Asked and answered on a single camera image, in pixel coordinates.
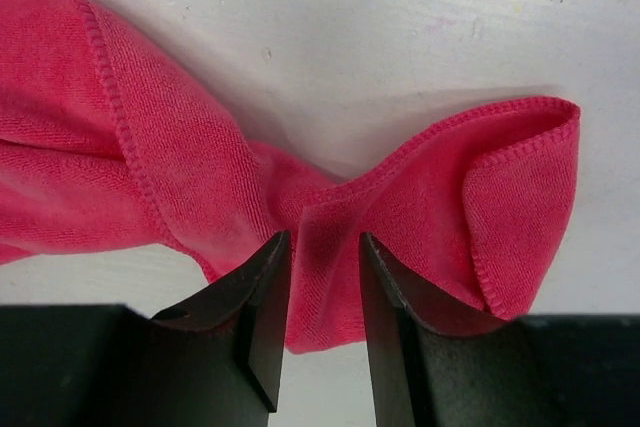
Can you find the pink towel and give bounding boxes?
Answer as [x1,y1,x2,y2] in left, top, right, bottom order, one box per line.
[1,0,580,354]

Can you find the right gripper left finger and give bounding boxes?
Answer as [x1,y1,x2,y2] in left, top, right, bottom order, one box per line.
[1,232,291,426]

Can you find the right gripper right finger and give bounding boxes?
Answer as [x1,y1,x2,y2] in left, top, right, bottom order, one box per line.
[359,233,639,426]

